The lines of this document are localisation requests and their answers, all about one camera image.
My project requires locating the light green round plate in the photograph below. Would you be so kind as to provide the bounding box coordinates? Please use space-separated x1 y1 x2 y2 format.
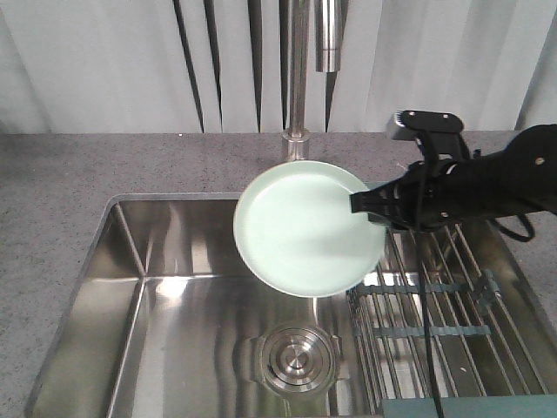
233 160 386 298

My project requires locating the stainless steel faucet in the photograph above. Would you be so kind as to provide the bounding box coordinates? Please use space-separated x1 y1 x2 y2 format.
282 1 343 162

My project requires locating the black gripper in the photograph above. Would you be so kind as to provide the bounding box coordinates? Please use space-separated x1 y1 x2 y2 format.
350 159 461 231

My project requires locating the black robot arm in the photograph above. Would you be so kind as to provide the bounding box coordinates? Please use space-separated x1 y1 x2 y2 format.
350 125 556 231

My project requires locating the white pleated curtain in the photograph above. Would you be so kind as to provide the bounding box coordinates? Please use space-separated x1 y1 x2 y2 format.
1 1 556 134

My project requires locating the stainless steel sink basin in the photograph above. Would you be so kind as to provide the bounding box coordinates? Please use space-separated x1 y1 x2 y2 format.
26 193 384 417

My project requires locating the grey metal drying rack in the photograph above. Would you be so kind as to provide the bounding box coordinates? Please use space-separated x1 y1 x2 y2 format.
347 221 556 417

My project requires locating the round steel drain cover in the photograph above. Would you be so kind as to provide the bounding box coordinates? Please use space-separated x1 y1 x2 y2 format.
258 323 339 396

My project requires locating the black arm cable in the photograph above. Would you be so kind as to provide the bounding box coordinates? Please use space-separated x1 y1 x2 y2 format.
408 130 535 418

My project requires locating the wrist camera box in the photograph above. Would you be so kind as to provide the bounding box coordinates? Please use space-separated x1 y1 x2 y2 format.
386 110 464 157

